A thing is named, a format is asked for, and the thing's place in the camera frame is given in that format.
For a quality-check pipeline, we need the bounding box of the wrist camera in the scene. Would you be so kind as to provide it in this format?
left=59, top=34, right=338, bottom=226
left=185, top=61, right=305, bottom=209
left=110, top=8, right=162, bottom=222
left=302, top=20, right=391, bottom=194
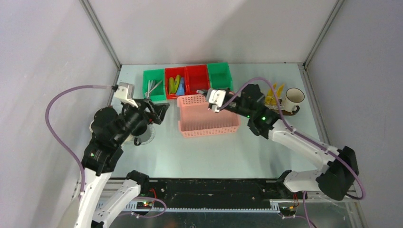
left=113, top=82, right=139, bottom=108
left=206, top=88, right=227, bottom=113

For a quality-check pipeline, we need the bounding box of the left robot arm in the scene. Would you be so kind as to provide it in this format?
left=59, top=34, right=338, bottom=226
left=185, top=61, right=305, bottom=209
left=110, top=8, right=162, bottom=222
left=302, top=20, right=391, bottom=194
left=58, top=98, right=170, bottom=228

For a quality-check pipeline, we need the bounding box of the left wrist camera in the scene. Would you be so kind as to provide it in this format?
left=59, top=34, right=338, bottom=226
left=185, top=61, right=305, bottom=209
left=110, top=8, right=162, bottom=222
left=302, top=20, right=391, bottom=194
left=113, top=82, right=139, bottom=108

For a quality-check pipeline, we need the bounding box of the green bin with toothbrushes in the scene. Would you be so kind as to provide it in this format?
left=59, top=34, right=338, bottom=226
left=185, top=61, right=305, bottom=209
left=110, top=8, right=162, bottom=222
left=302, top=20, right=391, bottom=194
left=143, top=69, right=167, bottom=101

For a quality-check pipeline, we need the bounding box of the red bin with holder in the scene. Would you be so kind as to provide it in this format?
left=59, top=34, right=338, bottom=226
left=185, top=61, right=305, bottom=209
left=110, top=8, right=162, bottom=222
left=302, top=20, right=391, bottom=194
left=185, top=65, right=210, bottom=95

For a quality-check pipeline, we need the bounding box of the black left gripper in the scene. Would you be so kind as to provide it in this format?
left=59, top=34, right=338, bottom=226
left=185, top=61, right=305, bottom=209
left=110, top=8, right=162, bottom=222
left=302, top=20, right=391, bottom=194
left=115, top=96, right=170, bottom=144

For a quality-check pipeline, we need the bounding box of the white toothbrush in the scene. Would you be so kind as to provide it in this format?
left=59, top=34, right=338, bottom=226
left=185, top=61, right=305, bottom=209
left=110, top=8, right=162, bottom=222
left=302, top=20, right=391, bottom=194
left=144, top=80, right=162, bottom=98

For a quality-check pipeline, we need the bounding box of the green toothpaste tube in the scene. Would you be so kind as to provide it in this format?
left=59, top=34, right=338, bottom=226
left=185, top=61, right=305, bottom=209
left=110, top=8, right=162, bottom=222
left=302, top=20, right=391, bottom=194
left=173, top=75, right=181, bottom=93
left=168, top=77, right=176, bottom=94

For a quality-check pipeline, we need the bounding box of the pink perforated basket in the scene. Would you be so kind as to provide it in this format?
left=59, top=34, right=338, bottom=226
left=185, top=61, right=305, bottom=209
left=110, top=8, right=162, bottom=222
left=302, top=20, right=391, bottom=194
left=177, top=95, right=241, bottom=138

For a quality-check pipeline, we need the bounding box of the brown wooden oval tray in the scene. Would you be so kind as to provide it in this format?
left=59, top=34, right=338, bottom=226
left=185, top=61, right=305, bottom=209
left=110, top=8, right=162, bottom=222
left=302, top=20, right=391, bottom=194
left=281, top=105, right=300, bottom=116

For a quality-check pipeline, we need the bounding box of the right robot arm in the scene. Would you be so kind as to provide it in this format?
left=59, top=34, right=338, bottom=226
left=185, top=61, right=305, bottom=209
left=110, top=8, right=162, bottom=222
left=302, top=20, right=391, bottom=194
left=212, top=84, right=359, bottom=201

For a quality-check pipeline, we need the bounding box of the white mug dark rim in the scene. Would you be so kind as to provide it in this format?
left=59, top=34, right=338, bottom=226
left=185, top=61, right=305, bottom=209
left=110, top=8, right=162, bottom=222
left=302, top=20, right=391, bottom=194
left=281, top=87, right=305, bottom=110

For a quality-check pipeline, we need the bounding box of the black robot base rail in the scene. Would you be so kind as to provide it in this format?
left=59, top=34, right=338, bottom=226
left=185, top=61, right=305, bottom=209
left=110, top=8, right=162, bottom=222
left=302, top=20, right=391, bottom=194
left=139, top=178, right=303, bottom=209

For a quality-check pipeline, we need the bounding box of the red bin with toothpaste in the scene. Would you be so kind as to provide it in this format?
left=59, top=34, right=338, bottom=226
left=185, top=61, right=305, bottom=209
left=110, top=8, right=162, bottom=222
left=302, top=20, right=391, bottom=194
left=164, top=66, right=185, bottom=100

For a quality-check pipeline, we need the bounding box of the green bin far right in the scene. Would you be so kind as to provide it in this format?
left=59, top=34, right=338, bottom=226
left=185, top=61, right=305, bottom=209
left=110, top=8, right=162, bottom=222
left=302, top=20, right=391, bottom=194
left=207, top=62, right=233, bottom=91

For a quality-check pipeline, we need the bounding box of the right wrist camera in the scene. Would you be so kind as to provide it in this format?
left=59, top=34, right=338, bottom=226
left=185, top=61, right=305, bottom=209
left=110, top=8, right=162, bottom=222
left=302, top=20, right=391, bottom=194
left=206, top=88, right=227, bottom=113

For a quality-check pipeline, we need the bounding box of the black mug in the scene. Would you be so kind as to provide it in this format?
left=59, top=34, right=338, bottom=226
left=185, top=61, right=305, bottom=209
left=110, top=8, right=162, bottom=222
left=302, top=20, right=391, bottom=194
left=132, top=126, right=150, bottom=146

